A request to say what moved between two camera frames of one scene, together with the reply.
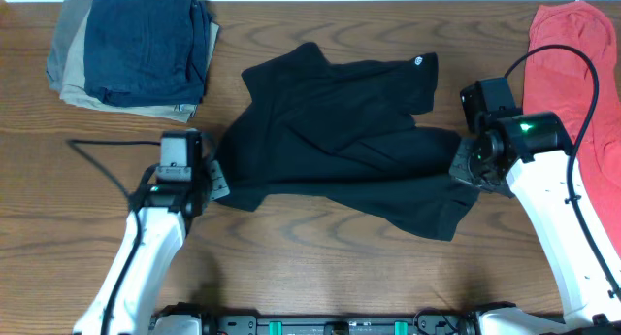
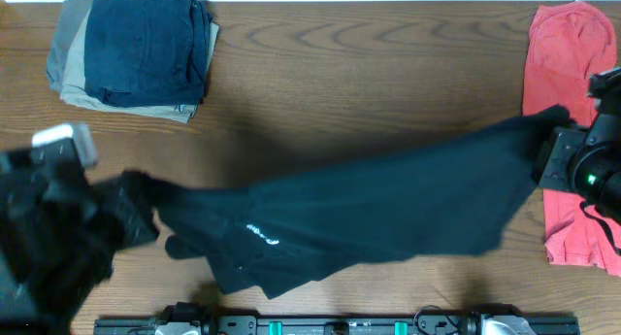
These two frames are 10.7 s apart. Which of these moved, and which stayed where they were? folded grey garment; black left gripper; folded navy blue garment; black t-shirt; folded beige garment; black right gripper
Moved: black t-shirt; black right gripper; black left gripper
Stayed: folded beige garment; folded navy blue garment; folded grey garment
